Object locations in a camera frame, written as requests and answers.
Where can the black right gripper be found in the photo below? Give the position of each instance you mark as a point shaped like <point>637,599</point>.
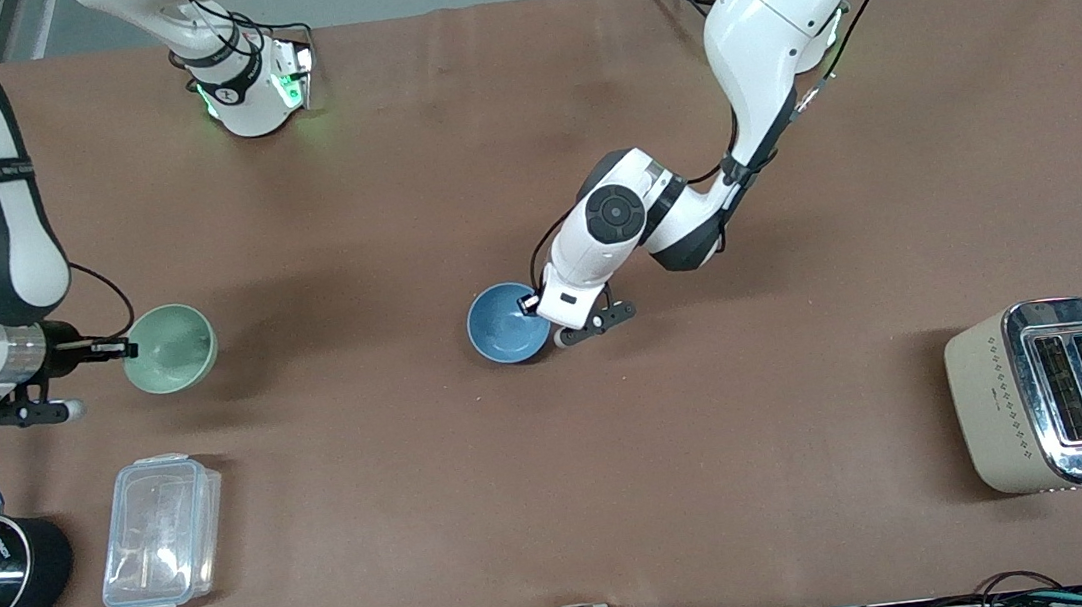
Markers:
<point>63,346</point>

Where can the blue bowl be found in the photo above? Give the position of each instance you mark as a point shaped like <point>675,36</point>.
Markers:
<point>503,328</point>

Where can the green bowl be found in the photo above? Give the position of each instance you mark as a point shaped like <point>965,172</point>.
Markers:
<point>174,352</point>

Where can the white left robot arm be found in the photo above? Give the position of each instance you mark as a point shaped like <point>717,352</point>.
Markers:
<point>772,18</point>

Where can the clear plastic food container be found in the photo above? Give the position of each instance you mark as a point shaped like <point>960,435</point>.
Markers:
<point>161,534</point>

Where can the brown table cover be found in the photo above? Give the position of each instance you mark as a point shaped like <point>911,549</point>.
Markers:
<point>561,492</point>

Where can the beige chrome two-slot toaster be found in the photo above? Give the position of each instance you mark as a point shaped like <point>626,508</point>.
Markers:
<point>1053,395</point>

